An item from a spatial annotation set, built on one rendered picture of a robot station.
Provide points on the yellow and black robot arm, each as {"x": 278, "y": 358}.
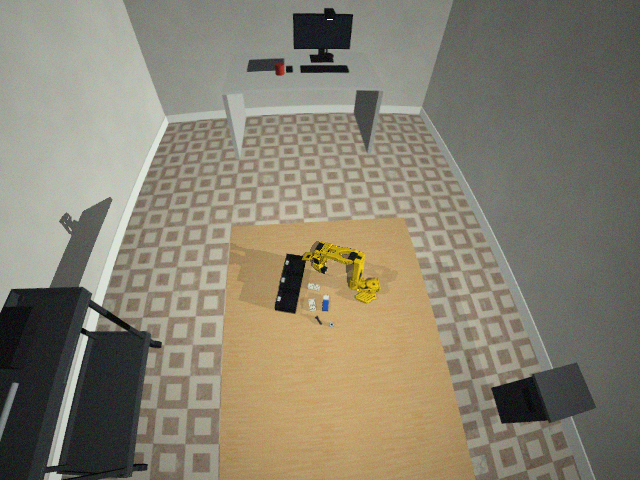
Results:
{"x": 324, "y": 250}

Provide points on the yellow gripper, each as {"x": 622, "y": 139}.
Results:
{"x": 309, "y": 256}

